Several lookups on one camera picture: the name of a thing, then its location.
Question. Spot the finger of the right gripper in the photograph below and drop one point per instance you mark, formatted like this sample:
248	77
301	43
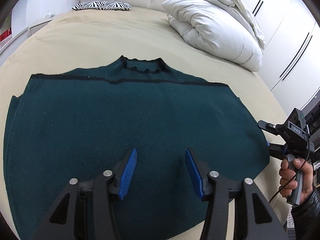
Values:
277	129
276	150

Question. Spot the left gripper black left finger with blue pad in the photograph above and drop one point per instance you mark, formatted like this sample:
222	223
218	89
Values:
67	217

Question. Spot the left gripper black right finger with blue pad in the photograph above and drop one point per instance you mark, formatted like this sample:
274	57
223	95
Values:
253	216

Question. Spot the dark green knit sweater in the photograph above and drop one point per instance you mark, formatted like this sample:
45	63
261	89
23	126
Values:
80	123

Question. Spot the white wardrobe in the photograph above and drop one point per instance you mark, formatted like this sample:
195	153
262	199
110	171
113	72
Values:
291	57

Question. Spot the white folded duvet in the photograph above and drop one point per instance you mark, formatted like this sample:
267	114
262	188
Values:
222	28

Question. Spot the white bedside table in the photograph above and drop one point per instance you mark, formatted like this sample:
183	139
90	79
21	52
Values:
39	25

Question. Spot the red storage box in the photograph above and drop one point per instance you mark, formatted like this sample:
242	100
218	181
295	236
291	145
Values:
5	34

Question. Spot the zebra print pillow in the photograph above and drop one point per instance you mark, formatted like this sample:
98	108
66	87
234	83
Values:
102	5

